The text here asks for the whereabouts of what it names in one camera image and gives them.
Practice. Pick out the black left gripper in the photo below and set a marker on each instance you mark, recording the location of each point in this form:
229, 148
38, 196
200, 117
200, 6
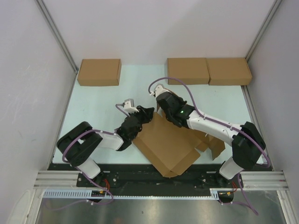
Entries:
146, 113

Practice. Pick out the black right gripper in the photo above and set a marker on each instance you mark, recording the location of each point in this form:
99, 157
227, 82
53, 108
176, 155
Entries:
182, 101

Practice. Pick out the cardboard box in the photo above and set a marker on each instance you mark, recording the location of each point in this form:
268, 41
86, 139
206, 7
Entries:
228, 71
191, 71
171, 149
99, 72

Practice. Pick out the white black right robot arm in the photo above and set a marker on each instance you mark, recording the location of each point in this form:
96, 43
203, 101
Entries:
245, 140

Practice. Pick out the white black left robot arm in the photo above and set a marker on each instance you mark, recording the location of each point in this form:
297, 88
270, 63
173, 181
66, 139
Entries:
80, 142

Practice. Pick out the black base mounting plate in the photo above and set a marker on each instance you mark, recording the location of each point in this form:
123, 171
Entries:
161, 190

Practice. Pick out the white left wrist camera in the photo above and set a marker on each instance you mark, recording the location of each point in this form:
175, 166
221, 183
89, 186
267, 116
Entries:
128, 106

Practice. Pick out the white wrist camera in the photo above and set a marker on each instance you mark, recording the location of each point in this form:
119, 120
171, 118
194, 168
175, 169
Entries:
159, 89
128, 106

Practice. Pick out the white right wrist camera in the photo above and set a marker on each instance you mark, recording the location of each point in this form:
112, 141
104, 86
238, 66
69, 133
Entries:
159, 89

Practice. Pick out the white slotted cable duct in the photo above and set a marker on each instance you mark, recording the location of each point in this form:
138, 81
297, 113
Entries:
98, 194

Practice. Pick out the aluminium corner post left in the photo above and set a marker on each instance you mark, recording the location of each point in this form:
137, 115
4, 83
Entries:
56, 33

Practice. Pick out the aluminium corner post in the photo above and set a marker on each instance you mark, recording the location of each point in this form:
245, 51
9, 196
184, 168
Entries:
268, 19
56, 33

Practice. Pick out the aluminium corner post right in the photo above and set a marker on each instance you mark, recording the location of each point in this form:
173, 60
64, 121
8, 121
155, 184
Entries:
268, 19

